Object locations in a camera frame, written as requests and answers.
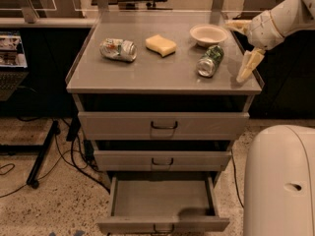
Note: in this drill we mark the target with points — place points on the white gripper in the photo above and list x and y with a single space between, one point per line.
262 30

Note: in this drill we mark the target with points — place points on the green soda can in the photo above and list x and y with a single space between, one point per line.
208 64

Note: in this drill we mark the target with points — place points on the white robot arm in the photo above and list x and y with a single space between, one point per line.
279 184

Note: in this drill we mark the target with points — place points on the grey drawer cabinet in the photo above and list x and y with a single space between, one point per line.
152 83

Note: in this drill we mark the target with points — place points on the white crushed soda can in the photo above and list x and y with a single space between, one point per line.
118 49

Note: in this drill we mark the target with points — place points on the grey top drawer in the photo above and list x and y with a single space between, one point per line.
163 125

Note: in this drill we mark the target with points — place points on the grey drawer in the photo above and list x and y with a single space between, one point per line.
161 160
162 203
163 125

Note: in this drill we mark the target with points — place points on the grey bottom drawer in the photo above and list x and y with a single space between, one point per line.
162 203

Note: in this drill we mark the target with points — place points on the grey middle drawer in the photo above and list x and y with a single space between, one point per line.
161 160

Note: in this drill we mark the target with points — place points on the white paper bowl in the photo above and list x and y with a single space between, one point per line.
207 35

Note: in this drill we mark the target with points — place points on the yellow sponge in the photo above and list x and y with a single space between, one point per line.
161 45

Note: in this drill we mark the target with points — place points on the black stand leg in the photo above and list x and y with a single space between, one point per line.
40 150

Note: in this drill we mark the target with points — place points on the laptop with screen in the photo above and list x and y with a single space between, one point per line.
13 62

